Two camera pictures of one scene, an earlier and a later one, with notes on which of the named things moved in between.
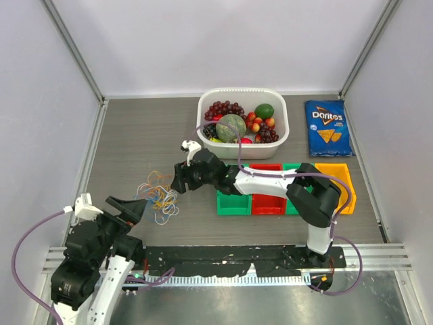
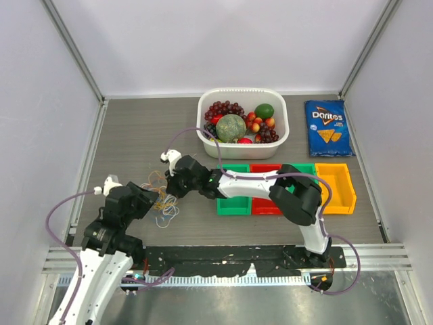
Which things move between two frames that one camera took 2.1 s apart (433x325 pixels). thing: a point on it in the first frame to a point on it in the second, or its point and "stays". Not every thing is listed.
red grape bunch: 224,108 stays
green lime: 264,111 stays
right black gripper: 183,171 to 172,188
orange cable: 155,190 to 162,177
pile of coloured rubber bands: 170,207 stays
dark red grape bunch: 268,135 stays
